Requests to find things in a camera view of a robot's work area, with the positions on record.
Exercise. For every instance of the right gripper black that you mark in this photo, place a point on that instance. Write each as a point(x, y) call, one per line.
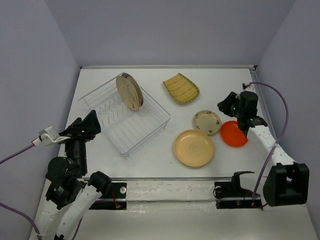
point(223, 105)

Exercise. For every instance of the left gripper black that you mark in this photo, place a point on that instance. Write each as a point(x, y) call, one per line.
point(91, 123)

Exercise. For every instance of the small beige flower plate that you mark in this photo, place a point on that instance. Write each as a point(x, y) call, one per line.
point(207, 122)

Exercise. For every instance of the beige floral square plate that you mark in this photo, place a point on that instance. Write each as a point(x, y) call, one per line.
point(127, 93)

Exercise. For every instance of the green rimmed white plate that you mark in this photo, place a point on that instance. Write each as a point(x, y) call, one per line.
point(137, 87)

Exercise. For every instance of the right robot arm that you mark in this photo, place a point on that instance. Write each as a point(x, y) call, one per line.
point(282, 181)

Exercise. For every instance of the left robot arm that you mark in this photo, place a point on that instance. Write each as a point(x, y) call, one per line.
point(68, 198)

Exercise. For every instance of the orange round plate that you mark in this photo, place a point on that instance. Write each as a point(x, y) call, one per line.
point(232, 135)

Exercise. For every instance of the yellow bamboo pattern plate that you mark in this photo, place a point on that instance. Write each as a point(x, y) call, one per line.
point(181, 89)

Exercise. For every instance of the large yellow round plate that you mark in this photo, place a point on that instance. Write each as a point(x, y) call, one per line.
point(193, 148)

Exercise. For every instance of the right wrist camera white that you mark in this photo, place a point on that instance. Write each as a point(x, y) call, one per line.
point(247, 86)

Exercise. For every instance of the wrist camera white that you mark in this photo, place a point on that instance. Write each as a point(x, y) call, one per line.
point(48, 136)
point(247, 86)

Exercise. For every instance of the clear wire dish rack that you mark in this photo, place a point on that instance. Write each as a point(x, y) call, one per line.
point(127, 130)

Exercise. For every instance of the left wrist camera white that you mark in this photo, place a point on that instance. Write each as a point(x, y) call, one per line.
point(48, 136)

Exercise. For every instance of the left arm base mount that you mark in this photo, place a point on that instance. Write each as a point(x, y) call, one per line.
point(114, 200)

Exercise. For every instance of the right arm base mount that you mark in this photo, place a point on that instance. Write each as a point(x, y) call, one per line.
point(230, 196)

